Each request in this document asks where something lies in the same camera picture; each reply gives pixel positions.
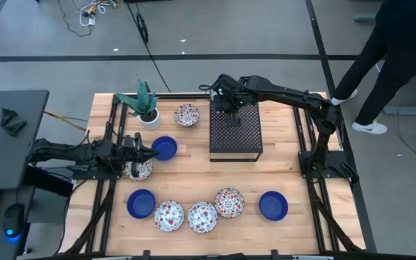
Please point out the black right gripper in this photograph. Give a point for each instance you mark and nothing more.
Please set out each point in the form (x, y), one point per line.
(228, 94)

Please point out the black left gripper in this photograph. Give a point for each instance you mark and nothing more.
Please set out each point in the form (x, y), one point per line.
(130, 153)

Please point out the kaleidoscope patterned mini bowl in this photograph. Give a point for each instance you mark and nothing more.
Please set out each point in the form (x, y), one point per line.
(229, 202)
(144, 171)
(186, 115)

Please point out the blue mini bowl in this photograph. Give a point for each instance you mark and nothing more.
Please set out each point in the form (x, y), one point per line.
(165, 148)
(141, 203)
(273, 206)

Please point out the floral patterned mini bowl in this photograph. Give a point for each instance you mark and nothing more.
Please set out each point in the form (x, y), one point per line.
(169, 216)
(202, 217)

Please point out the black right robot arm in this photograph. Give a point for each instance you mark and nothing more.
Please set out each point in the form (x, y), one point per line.
(302, 99)

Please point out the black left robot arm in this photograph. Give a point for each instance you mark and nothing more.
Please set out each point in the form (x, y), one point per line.
(67, 151)

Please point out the black perforated metal rack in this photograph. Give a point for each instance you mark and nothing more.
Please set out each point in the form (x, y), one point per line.
(237, 141)

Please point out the white plant pot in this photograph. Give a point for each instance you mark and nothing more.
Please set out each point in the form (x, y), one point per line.
(152, 122)

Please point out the green snake plant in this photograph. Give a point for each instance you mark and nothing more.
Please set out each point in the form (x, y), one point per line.
(143, 101)

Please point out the black folded object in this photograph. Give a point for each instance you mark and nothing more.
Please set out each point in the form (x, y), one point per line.
(12, 122)

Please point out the dark grey desk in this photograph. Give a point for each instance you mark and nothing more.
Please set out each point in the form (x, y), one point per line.
(5, 155)

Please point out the black computer mouse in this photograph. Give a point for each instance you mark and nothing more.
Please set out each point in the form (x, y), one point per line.
(13, 218)

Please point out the grey desk foot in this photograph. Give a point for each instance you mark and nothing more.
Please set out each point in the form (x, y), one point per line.
(367, 17)

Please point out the person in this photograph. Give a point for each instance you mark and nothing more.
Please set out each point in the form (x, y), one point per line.
(392, 54)

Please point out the black aluminium table frame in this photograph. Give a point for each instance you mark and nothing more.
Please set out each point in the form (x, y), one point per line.
(101, 216)

